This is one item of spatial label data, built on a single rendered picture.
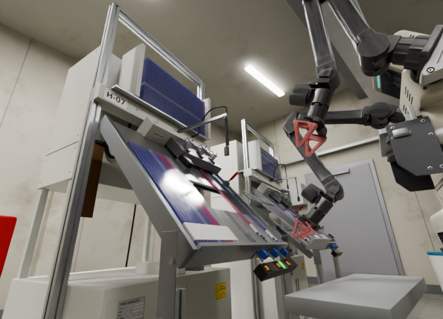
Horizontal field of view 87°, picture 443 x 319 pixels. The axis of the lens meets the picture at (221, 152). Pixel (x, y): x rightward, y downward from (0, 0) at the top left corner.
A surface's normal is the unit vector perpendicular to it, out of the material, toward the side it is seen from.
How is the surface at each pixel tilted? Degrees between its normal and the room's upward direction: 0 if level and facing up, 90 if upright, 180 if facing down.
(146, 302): 90
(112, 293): 90
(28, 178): 90
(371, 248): 90
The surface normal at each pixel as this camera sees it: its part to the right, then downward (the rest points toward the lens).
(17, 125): 0.72, -0.27
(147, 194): -0.54, -0.30
